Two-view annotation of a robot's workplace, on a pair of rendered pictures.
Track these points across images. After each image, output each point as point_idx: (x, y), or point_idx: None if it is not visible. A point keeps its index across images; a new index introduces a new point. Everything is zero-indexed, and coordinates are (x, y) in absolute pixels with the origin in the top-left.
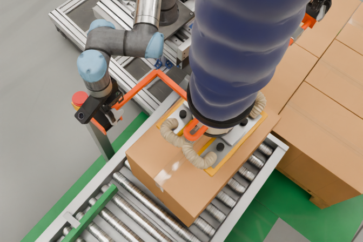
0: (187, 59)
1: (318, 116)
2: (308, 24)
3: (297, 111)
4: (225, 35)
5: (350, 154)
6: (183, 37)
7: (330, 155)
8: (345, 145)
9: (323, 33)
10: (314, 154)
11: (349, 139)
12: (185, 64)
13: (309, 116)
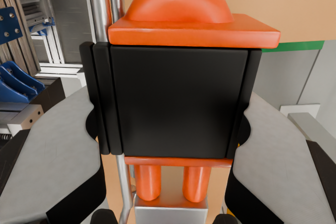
0: (55, 96)
1: None
2: (207, 167)
3: None
4: None
5: None
6: (9, 136)
7: (304, 20)
8: None
9: None
10: (281, 35)
11: None
12: (61, 94)
13: None
